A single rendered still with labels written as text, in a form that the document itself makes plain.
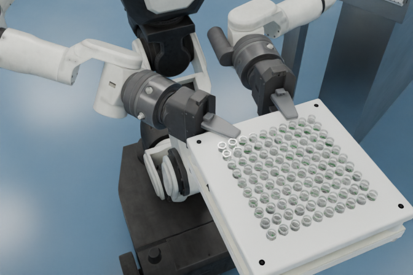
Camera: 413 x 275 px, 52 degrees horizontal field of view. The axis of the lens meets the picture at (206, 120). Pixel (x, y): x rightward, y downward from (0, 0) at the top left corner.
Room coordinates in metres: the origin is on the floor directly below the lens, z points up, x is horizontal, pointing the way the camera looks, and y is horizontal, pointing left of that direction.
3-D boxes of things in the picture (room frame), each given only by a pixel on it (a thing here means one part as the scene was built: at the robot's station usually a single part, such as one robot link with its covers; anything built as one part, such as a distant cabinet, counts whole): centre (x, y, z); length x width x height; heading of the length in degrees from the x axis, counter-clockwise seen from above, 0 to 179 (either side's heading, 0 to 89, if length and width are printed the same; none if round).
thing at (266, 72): (0.60, -0.11, 1.04); 0.12 x 0.10 x 0.13; 14
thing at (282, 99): (0.51, -0.13, 1.06); 0.06 x 0.03 x 0.02; 14
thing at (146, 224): (0.95, 0.10, 0.19); 0.64 x 0.52 x 0.33; 22
